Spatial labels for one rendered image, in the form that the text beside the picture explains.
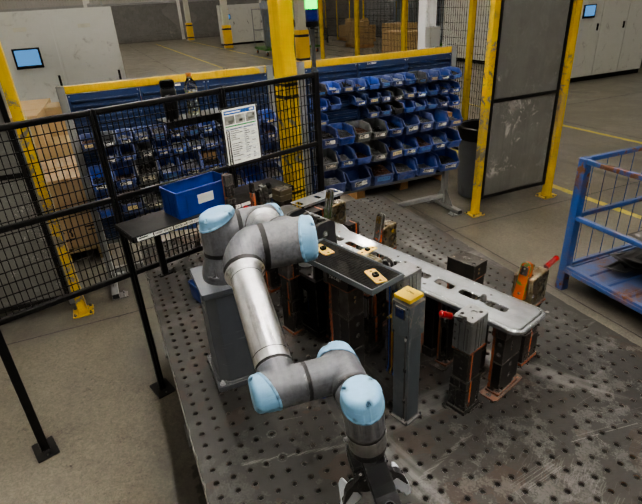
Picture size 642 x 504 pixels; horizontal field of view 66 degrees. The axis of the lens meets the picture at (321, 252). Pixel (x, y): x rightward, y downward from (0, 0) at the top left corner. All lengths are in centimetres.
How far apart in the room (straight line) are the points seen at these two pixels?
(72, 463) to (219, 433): 125
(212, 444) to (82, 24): 718
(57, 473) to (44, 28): 651
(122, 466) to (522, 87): 421
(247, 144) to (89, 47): 573
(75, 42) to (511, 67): 589
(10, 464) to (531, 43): 470
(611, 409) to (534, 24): 364
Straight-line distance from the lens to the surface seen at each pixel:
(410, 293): 142
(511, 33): 475
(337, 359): 97
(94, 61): 828
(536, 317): 168
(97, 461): 279
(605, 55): 1348
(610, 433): 181
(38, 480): 284
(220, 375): 184
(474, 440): 167
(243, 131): 272
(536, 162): 535
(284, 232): 118
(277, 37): 289
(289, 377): 94
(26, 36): 829
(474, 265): 186
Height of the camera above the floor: 190
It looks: 27 degrees down
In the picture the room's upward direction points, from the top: 3 degrees counter-clockwise
